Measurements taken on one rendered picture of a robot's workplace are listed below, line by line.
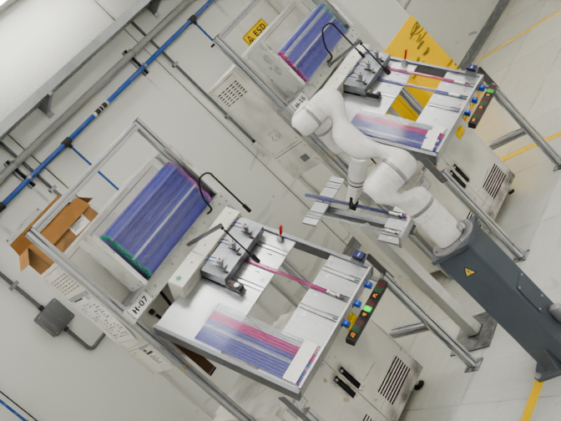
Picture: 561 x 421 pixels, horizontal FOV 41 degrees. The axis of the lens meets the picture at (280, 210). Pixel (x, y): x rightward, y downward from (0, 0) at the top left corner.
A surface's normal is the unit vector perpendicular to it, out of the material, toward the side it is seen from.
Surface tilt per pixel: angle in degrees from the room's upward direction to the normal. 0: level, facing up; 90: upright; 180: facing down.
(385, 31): 90
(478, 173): 90
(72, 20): 90
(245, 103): 90
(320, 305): 47
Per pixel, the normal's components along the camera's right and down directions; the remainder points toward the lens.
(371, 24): 0.51, -0.28
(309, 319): -0.10, -0.66
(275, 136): -0.49, 0.68
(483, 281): -0.35, 0.59
